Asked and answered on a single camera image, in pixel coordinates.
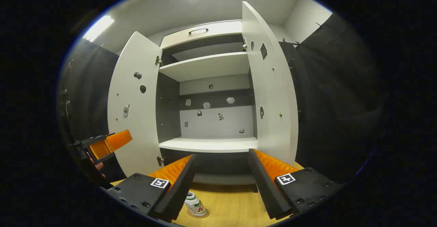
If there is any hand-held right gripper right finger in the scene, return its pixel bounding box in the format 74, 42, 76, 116
248, 148, 343, 220

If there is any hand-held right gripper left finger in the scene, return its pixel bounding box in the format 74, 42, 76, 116
104, 154, 198, 223

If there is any white bottle with green ring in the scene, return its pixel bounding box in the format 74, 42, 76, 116
184, 192, 207, 217

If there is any white cabinet door with phone sticker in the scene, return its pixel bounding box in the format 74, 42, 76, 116
108, 31, 163, 178

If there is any white cabinet door with headphone sticker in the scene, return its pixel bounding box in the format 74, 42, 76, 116
242, 1, 299, 166

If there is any black backdrop cloth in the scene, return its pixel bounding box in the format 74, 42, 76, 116
60, 39, 127, 183
278, 12, 390, 186

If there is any white cabinet shelf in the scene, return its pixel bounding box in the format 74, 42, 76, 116
159, 52, 250, 82
159, 137, 258, 153

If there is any white cabinet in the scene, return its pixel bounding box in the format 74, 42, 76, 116
108, 1, 299, 186

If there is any ceiling light panel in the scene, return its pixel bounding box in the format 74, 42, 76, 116
83, 15, 115, 42

